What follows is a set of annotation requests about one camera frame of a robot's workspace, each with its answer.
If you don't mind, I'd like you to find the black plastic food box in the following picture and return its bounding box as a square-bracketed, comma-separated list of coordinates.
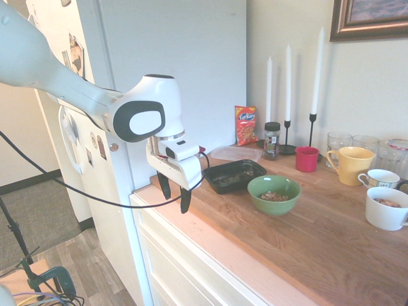
[201, 159, 268, 194]

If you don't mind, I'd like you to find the bundle of loose cables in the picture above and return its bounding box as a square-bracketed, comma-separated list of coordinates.
[12, 291, 85, 306]

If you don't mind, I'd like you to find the tall white candle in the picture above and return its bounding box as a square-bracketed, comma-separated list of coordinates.
[310, 27, 325, 115]

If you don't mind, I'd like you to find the grey floor mat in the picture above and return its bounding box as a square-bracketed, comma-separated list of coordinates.
[0, 178, 82, 272]

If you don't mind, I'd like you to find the clear drinking glass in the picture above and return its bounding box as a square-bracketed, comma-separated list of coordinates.
[327, 131, 353, 168]
[352, 135, 380, 154]

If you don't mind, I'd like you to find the white kitchen cabinet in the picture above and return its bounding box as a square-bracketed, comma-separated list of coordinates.
[129, 187, 272, 306]

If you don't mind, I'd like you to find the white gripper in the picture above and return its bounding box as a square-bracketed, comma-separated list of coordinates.
[145, 136, 203, 215]

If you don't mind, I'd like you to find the white refrigerator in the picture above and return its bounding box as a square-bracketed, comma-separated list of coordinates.
[6, 0, 248, 306]

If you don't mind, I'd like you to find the white patterned teacup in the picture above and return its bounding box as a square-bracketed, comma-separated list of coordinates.
[357, 168, 401, 196]

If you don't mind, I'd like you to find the black tripod stand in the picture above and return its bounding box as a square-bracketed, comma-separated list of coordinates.
[0, 194, 41, 265]

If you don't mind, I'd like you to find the large white mug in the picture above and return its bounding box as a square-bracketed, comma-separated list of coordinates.
[365, 186, 408, 231]

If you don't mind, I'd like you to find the green ceramic bowl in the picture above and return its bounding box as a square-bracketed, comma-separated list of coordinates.
[247, 175, 302, 217]

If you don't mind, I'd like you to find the dark red fridge magnet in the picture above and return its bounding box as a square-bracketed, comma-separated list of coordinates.
[96, 135, 107, 159]

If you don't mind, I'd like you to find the medium white candle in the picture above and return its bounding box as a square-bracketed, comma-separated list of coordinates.
[285, 44, 292, 122]

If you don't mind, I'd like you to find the black camera cable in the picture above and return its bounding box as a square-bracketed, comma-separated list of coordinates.
[0, 129, 211, 210]

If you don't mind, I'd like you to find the red cup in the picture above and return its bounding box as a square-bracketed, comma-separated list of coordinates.
[295, 146, 320, 173]

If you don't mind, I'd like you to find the green clamp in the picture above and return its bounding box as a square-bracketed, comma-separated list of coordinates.
[17, 258, 77, 296]

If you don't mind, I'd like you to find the white refrigerator door handle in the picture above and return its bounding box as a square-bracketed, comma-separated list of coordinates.
[58, 105, 84, 175]

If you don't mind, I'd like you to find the clear glass with red-rimmed lid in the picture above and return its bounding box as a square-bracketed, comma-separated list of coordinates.
[375, 138, 408, 179]

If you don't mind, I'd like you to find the ring cereal pile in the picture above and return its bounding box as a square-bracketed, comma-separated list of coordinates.
[258, 190, 290, 202]

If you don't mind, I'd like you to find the large photo fridge magnet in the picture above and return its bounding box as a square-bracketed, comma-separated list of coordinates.
[68, 31, 85, 79]

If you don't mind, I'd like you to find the orange red snack bag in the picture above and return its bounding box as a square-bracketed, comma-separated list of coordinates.
[235, 105, 259, 147]

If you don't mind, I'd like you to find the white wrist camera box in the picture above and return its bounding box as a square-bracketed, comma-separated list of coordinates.
[158, 139, 207, 161]

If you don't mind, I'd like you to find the cereal in white mug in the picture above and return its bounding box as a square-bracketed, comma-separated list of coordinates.
[373, 197, 402, 208]

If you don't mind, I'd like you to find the clear plastic lid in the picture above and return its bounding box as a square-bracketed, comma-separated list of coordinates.
[210, 145, 263, 162]

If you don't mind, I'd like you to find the spice jar with black lid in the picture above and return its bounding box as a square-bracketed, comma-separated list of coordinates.
[263, 121, 281, 161]

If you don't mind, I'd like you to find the yellow mug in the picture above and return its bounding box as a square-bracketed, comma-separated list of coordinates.
[326, 146, 375, 187]

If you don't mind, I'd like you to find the wooden framed picture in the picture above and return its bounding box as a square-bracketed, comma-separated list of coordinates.
[329, 0, 408, 43]

